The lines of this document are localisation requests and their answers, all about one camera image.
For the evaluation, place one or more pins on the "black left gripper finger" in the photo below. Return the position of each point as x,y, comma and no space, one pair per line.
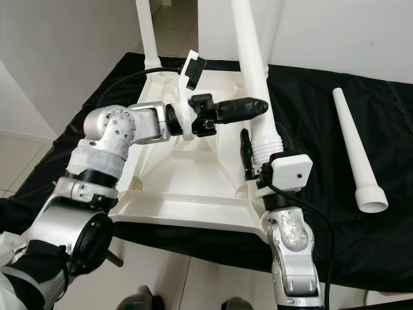
244,109

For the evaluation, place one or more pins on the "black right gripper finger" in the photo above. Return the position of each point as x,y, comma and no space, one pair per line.
248,155

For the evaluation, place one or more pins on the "white plastic table leg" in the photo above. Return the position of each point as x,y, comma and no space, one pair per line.
251,64
147,32
358,152
274,19

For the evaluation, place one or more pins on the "white plastic table top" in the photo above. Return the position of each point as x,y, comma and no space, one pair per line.
200,181

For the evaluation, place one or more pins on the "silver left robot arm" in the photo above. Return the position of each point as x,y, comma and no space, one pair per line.
129,126

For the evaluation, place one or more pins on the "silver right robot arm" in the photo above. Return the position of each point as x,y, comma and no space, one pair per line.
290,245

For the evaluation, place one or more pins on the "black cloth table cover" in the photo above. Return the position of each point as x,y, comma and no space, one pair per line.
355,252

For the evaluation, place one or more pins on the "grey robot right leg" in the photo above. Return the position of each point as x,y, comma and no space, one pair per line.
235,303

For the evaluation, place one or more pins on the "grey robot leg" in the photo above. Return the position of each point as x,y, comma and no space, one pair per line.
235,303
142,299

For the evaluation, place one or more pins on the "grey robot left leg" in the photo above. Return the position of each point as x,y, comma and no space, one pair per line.
142,299

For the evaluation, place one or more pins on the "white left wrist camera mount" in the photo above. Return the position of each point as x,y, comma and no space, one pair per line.
186,103

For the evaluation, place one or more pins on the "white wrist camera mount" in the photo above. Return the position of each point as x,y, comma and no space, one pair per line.
186,103
293,171

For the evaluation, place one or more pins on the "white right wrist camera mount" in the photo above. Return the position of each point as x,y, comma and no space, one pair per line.
293,171

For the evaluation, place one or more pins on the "black metal table frame bar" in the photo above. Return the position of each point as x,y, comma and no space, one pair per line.
114,259

